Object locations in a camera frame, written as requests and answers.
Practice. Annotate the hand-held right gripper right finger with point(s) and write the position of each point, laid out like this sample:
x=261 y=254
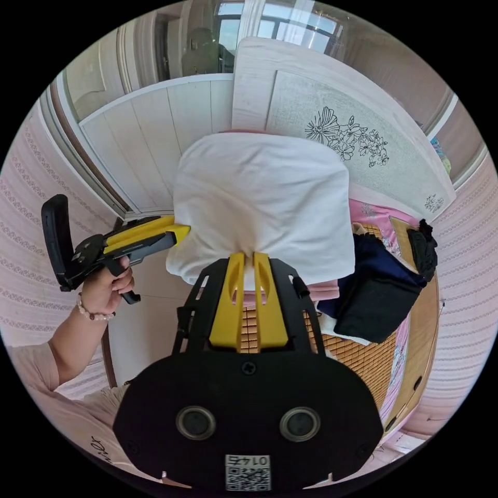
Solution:
x=270 y=315

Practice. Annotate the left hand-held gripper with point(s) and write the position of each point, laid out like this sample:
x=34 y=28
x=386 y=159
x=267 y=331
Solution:
x=93 y=251

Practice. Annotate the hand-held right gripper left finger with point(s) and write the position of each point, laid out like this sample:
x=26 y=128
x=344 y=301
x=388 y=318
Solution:
x=227 y=311

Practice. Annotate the white long sleeve shirt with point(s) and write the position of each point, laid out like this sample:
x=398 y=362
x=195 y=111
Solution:
x=264 y=206

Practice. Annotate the person's left forearm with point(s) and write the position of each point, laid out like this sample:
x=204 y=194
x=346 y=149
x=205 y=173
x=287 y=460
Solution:
x=76 y=342

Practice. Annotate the person's left hand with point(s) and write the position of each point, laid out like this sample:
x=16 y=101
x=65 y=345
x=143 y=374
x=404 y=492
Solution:
x=111 y=290

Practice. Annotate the white panelled cupboard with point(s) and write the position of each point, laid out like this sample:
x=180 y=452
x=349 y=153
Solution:
x=155 y=136

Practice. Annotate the bed with woven mat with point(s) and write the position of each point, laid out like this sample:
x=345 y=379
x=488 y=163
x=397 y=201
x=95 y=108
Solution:
x=362 y=358

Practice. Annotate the pile of clothes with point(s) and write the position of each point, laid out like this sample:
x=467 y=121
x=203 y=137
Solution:
x=373 y=288

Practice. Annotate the person's body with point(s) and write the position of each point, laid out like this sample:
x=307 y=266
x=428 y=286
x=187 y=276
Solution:
x=50 y=412

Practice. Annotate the window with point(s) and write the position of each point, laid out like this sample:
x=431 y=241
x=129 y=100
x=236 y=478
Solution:
x=303 y=23

